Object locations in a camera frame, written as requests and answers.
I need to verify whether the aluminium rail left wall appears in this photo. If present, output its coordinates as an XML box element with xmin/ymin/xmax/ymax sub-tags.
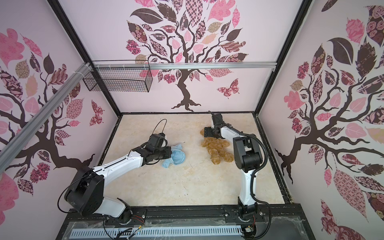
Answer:
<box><xmin>1</xmin><ymin>63</ymin><xmax>92</xmax><ymax>173</ymax></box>

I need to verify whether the left wrist camera black cable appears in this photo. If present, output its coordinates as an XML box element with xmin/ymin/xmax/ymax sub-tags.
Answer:
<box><xmin>151</xmin><ymin>118</ymin><xmax>168</xmax><ymax>136</ymax></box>

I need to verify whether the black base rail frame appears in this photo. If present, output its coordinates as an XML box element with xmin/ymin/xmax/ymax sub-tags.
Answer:
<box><xmin>56</xmin><ymin>204</ymin><xmax>315</xmax><ymax>240</ymax></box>

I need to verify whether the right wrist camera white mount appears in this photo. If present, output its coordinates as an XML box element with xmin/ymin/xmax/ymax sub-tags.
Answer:
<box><xmin>211</xmin><ymin>113</ymin><xmax>225</xmax><ymax>129</ymax></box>

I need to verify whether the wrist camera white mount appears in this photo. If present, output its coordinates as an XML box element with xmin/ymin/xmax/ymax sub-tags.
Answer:
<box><xmin>148</xmin><ymin>133</ymin><xmax>168</xmax><ymax>148</ymax></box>
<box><xmin>211</xmin><ymin>113</ymin><xmax>225</xmax><ymax>129</ymax></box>

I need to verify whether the white slotted cable duct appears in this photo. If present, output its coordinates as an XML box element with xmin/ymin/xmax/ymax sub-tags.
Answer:
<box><xmin>68</xmin><ymin>226</ymin><xmax>243</xmax><ymax>240</ymax></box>

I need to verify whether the light blue bear hoodie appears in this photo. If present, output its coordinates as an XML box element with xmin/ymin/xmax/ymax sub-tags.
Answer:
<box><xmin>162</xmin><ymin>144</ymin><xmax>186</xmax><ymax>169</ymax></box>

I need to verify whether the brown plush teddy bear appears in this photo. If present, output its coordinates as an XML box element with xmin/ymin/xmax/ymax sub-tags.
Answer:
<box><xmin>201</xmin><ymin>137</ymin><xmax>235</xmax><ymax>165</ymax></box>

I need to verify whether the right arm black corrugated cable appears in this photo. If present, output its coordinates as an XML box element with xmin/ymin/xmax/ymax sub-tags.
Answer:
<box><xmin>208</xmin><ymin>110</ymin><xmax>272</xmax><ymax>240</ymax></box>

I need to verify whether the black wire basket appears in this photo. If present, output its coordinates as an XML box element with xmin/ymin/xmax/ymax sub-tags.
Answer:
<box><xmin>83</xmin><ymin>60</ymin><xmax>154</xmax><ymax>93</ymax></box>

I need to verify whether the aluminium rail wall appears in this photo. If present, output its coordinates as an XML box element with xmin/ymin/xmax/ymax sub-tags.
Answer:
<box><xmin>1</xmin><ymin>63</ymin><xmax>92</xmax><ymax>173</ymax></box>
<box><xmin>94</xmin><ymin>62</ymin><xmax>277</xmax><ymax>70</ymax></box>

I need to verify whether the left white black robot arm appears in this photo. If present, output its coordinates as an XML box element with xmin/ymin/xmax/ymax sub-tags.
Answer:
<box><xmin>64</xmin><ymin>146</ymin><xmax>172</xmax><ymax>219</ymax></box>

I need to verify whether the aluminium rail back wall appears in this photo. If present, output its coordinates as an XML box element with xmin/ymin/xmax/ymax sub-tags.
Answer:
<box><xmin>94</xmin><ymin>62</ymin><xmax>277</xmax><ymax>70</ymax></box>

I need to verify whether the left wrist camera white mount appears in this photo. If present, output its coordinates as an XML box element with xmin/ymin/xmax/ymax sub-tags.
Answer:
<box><xmin>148</xmin><ymin>133</ymin><xmax>168</xmax><ymax>148</ymax></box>

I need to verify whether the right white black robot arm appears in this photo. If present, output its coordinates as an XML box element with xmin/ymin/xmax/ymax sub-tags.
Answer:
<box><xmin>203</xmin><ymin>125</ymin><xmax>263</xmax><ymax>216</ymax></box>

